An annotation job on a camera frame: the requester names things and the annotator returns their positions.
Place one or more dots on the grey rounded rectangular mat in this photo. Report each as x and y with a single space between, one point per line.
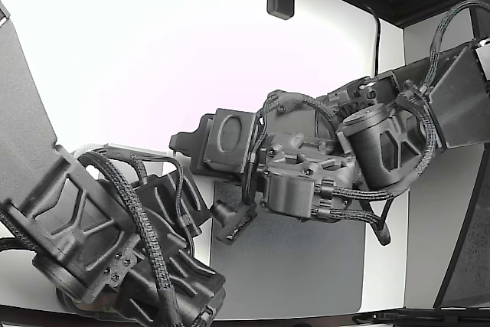
287 273

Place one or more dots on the dark speckled side panel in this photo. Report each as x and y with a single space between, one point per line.
474 265

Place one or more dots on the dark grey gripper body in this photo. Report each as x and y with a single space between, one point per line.
229 151

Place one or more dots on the dark grey folded robot arm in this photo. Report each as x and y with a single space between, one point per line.
23 112

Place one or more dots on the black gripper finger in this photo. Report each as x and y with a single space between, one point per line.
187 139
187 149

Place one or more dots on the dark grey working robot arm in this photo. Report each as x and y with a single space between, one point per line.
459 105

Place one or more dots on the black diagonal strut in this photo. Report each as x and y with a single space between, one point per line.
455 258

